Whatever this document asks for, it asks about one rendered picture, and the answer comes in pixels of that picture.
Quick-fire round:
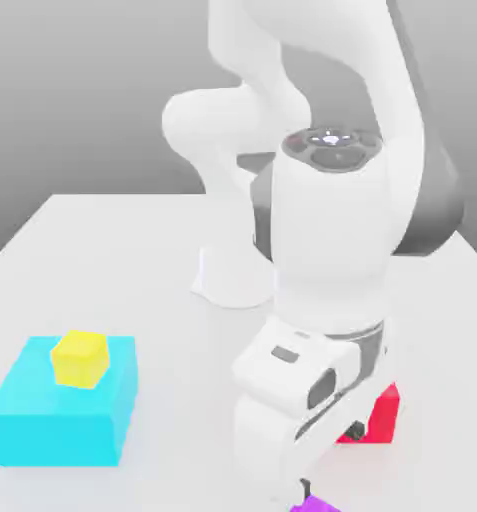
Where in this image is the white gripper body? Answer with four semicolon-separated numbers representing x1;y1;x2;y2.
233;378;377;504

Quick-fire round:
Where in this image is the small purple cube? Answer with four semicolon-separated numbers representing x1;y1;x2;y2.
288;493;342;512

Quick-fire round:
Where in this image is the small red cube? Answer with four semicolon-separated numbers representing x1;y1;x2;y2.
335;381;402;446

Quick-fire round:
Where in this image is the small yellow cube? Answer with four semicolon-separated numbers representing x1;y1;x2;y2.
50;329;111;390

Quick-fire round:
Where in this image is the large cyan box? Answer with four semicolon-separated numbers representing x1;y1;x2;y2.
0;334;140;468

